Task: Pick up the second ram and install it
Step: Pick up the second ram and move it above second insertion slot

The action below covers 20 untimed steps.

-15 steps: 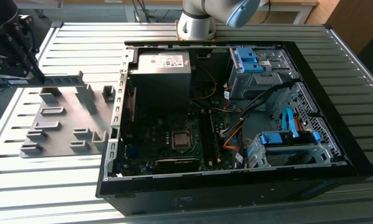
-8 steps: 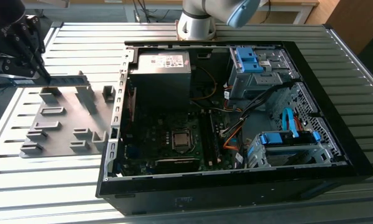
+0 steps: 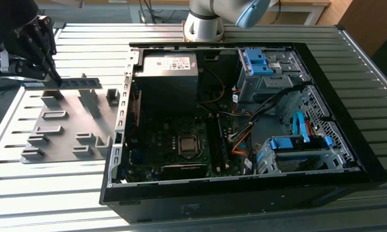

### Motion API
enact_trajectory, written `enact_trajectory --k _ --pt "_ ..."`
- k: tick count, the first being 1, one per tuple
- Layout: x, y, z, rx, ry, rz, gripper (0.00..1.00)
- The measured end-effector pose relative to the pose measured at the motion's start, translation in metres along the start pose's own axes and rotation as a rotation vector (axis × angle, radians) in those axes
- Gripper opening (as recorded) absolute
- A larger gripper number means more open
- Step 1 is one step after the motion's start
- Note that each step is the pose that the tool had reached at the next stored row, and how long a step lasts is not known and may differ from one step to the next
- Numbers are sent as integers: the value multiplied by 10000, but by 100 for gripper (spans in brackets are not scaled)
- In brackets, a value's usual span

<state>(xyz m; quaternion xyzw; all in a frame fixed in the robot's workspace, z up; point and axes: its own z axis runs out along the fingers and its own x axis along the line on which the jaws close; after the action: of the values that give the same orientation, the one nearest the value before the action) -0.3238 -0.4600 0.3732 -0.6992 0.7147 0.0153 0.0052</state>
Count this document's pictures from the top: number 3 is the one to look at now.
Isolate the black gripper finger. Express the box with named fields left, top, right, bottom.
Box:
left=15, top=24, right=51, bottom=81
left=35, top=16, right=62, bottom=89

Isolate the RAM stick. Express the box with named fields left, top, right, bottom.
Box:
left=22, top=76, right=103, bottom=91
left=215, top=113, right=230, bottom=170

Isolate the grey parts rack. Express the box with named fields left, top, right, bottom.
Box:
left=19, top=73, right=122, bottom=165

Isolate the white desk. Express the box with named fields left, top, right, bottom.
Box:
left=129, top=0, right=330, bottom=26

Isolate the silver power supply unit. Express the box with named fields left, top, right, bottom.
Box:
left=134, top=52, right=201, bottom=114

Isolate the green motherboard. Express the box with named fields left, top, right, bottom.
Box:
left=126, top=113, right=255, bottom=182

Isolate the black CPU socket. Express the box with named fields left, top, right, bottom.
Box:
left=177, top=131, right=202, bottom=158

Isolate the silver CPU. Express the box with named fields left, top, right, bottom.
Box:
left=179, top=137, right=198, bottom=152

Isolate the black graphics card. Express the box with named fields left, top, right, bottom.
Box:
left=161, top=163, right=210, bottom=179

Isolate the blue plastic drive carrier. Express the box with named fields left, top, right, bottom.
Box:
left=245, top=48, right=276, bottom=76

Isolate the metal optical drive cage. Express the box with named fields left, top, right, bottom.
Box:
left=235, top=48, right=310, bottom=104

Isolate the black PC case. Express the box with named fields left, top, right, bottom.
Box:
left=98, top=41, right=387, bottom=224

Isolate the metal disk bay cage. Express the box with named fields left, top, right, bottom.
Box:
left=254, top=139, right=349, bottom=174

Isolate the black disk in blue carrier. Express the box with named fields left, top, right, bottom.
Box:
left=270, top=135, right=334, bottom=152

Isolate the wooden cabinet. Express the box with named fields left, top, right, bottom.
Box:
left=316, top=0, right=387, bottom=58

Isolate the small side wrist camera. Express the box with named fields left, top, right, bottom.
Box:
left=0, top=51, right=22, bottom=81

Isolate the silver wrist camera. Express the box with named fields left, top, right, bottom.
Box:
left=54, top=0, right=86, bottom=9

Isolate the yellow wire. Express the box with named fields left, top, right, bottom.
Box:
left=197, top=69, right=226, bottom=105

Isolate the orange wire bundle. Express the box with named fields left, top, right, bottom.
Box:
left=231, top=130, right=255, bottom=157

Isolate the black cable bundle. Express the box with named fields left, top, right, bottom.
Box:
left=229, top=86, right=306, bottom=142

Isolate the blue SATA cable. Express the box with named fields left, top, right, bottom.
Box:
left=292, top=111, right=312, bottom=143

